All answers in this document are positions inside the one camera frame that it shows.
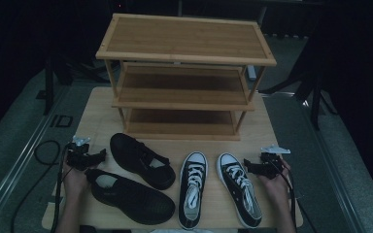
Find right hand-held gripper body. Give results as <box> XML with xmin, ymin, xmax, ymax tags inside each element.
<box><xmin>260</xmin><ymin>144</ymin><xmax>291</xmax><ymax>181</ymax></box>

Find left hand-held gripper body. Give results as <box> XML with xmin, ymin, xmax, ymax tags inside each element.
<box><xmin>66</xmin><ymin>135</ymin><xmax>93</xmax><ymax>172</ymax></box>

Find black white canvas sneaker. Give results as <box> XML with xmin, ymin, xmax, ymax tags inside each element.
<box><xmin>216</xmin><ymin>152</ymin><xmax>263</xmax><ymax>229</ymax></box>
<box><xmin>178</xmin><ymin>150</ymin><xmax>209</xmax><ymax>231</ymax></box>

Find black shoe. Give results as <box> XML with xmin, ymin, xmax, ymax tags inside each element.
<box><xmin>85</xmin><ymin>168</ymin><xmax>177</xmax><ymax>226</ymax></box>
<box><xmin>110</xmin><ymin>132</ymin><xmax>177</xmax><ymax>191</ymax></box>

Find wooden shoe rack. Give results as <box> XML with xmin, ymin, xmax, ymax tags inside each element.
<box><xmin>95</xmin><ymin>13</ymin><xmax>277</xmax><ymax>142</ymax></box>

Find person's right hand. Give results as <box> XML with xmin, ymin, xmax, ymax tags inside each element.
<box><xmin>258</xmin><ymin>161</ymin><xmax>293</xmax><ymax>203</ymax></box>

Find person's left hand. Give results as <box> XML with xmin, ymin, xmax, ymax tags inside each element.
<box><xmin>61</xmin><ymin>161</ymin><xmax>90</xmax><ymax>195</ymax></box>

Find small white block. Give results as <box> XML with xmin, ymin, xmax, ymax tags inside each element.
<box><xmin>246</xmin><ymin>64</ymin><xmax>257</xmax><ymax>82</ymax></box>

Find right hand-held gripper cable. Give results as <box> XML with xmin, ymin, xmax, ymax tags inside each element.
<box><xmin>270</xmin><ymin>159</ymin><xmax>299</xmax><ymax>233</ymax></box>

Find hand-held gripper cable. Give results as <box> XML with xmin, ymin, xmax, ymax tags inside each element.
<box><xmin>270</xmin><ymin>159</ymin><xmax>299</xmax><ymax>233</ymax></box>
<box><xmin>50</xmin><ymin>144</ymin><xmax>72</xmax><ymax>233</ymax></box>

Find left hand-held gripper cable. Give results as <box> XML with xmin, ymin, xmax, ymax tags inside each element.
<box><xmin>50</xmin><ymin>144</ymin><xmax>72</xmax><ymax>233</ymax></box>

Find black floor cable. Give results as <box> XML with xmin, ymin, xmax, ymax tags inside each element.
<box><xmin>10</xmin><ymin>139</ymin><xmax>61</xmax><ymax>233</ymax></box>

